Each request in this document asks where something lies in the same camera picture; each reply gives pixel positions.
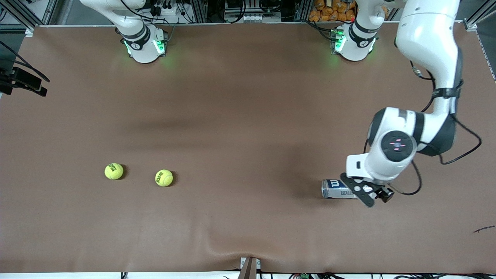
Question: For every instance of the silver blue tennis ball can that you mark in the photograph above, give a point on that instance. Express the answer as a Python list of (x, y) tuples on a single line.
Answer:
[(333, 190)]

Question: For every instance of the yellow tennis ball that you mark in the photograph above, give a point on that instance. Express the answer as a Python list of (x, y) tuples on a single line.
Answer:
[(164, 178), (114, 171)]

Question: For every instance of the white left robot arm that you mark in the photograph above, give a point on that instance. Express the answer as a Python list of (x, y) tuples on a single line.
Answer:
[(426, 31)]

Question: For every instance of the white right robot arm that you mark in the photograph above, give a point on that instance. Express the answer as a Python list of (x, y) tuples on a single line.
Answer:
[(144, 52)]

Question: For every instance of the green terminal connector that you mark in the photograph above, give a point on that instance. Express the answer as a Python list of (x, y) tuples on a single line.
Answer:
[(304, 276)]

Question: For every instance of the brown table mat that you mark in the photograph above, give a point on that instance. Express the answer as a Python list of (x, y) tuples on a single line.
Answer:
[(248, 217)]

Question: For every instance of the white power strip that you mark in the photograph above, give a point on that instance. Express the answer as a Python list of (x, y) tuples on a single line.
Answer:
[(172, 11)]

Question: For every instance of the orange round items pile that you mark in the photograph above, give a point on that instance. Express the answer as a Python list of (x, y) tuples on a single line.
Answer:
[(333, 13)]

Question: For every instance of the white terminal block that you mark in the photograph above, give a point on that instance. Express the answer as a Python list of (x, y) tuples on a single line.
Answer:
[(248, 18)]

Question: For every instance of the grey corner bracket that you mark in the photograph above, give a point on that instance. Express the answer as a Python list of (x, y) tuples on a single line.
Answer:
[(29, 31)]

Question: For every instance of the aluminium frame profile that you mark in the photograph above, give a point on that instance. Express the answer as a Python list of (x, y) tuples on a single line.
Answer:
[(197, 11), (302, 11), (21, 17), (478, 15)]

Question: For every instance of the grey table clamp bracket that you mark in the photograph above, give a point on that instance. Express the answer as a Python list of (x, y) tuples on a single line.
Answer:
[(250, 269)]

